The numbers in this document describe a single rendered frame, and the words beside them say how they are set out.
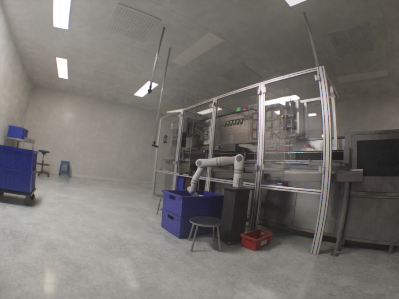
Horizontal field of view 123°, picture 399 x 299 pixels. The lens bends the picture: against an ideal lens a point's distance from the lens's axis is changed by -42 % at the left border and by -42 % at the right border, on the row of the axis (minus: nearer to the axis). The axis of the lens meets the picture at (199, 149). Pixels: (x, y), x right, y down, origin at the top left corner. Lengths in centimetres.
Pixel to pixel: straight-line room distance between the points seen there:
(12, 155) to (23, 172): 25
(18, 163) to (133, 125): 505
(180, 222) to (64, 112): 559
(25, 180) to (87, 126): 437
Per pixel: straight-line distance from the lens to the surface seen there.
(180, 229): 183
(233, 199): 176
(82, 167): 647
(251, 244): 176
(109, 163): 655
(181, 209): 177
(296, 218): 221
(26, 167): 249
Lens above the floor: 70
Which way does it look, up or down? 6 degrees up
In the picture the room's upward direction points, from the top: 5 degrees clockwise
